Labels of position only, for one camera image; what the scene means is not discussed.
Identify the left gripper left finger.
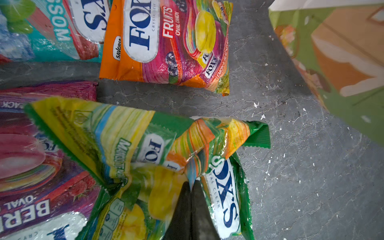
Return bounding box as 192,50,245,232
163,182,192,240

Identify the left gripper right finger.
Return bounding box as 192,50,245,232
191,180,220,240

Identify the purple Fox's berries candy bag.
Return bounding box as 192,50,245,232
1,81,101,240

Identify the pink Fox's fruit candy bag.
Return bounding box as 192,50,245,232
100,1,233,96

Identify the white printed paper bag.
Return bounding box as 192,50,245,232
269,1,384,144

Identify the green Fox's mint candy bag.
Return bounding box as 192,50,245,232
1,0,112,64

